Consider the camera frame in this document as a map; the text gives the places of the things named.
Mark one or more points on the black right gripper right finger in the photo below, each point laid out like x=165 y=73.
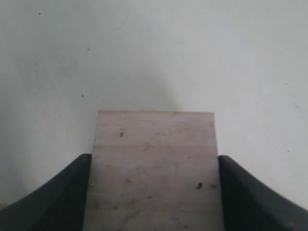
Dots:
x=250 y=205

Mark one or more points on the medium-large wooden cube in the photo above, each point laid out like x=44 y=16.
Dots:
x=154 y=171

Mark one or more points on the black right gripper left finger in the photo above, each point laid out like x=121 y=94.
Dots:
x=58 y=205

